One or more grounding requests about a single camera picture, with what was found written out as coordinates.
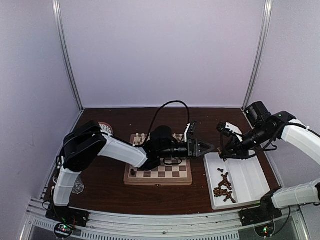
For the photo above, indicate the brown chess piece pile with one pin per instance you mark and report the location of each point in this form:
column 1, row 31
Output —
column 224, row 189

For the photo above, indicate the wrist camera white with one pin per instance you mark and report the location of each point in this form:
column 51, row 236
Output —
column 228, row 129
column 190, row 130

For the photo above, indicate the right aluminium frame post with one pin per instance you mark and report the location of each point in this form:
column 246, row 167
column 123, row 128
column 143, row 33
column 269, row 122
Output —
column 264, row 30

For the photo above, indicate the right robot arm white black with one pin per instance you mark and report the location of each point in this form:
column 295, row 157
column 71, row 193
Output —
column 267, row 128

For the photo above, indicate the front aluminium rail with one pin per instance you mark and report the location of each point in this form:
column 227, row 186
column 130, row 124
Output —
column 207, row 226

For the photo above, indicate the left aluminium frame post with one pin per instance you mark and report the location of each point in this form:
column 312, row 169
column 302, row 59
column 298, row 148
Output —
column 65, row 53

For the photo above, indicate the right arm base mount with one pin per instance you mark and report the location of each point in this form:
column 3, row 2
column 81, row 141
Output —
column 253, row 216

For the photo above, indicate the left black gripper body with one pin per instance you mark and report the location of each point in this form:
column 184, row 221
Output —
column 185, row 152

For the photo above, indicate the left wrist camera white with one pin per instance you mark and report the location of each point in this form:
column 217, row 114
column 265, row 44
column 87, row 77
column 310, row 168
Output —
column 190, row 130

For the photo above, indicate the white chess pieces row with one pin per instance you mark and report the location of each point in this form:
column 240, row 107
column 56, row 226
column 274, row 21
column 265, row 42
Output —
column 139, row 138

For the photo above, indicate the wooden chess board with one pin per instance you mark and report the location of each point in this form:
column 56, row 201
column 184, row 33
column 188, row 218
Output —
column 171, row 172

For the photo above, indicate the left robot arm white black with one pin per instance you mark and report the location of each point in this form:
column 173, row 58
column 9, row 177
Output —
column 83, row 145

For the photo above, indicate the patterned ceramic plate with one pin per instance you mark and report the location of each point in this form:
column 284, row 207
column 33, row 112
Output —
column 105, row 127

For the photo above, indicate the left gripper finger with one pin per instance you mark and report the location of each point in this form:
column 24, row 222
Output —
column 201, row 151
column 204, row 144

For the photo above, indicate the aluminium frame post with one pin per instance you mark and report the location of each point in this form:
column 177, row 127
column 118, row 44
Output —
column 264, row 30
column 65, row 53

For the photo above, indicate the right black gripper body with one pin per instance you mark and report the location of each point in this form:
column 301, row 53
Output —
column 244, row 152

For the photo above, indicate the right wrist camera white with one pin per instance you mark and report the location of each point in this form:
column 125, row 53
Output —
column 228, row 129

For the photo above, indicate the clear drinking glass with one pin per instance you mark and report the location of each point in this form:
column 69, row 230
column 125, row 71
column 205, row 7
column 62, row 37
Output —
column 78, row 187

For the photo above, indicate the white plastic compartment tray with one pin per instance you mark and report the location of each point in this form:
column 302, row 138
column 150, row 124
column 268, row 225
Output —
column 248, row 180

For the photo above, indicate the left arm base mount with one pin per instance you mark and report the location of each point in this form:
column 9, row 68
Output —
column 67, row 215

